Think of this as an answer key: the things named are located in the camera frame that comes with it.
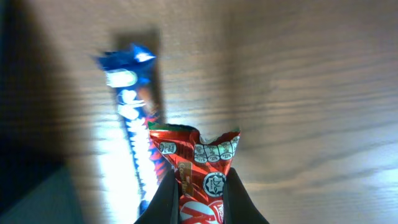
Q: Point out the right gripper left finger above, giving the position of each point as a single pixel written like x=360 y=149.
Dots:
x=163 y=209

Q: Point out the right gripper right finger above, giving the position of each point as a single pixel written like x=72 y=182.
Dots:
x=238 y=206

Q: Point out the kitkat milo bar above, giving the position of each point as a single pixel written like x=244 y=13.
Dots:
x=200 y=166

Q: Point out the black gift box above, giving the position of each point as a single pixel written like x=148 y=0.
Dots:
x=36 y=186

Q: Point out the dairy milk chocolate bar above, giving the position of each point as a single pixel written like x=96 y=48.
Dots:
x=130 y=73

